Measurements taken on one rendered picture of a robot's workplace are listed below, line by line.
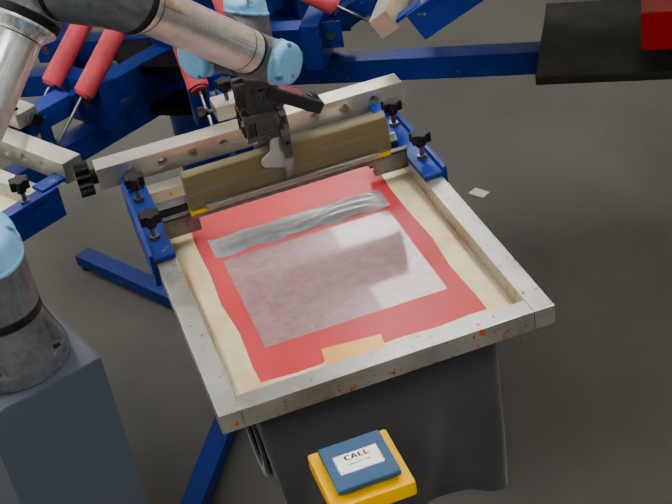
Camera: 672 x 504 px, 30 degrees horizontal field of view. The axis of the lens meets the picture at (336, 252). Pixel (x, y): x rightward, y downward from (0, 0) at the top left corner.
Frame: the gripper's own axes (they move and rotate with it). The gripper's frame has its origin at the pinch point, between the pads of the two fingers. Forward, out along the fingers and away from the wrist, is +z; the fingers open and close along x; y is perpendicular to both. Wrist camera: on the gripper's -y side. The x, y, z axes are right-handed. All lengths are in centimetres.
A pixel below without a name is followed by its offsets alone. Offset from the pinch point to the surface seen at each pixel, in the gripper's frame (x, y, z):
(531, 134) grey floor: -162, -123, 108
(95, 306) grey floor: -139, 43, 109
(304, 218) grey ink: -1.0, -1.5, 13.1
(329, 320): 32.6, 4.5, 13.6
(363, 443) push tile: 66, 10, 12
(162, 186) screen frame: -24.2, 22.0, 10.1
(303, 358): 40.4, 11.8, 13.7
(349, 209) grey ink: 1.3, -10.2, 12.7
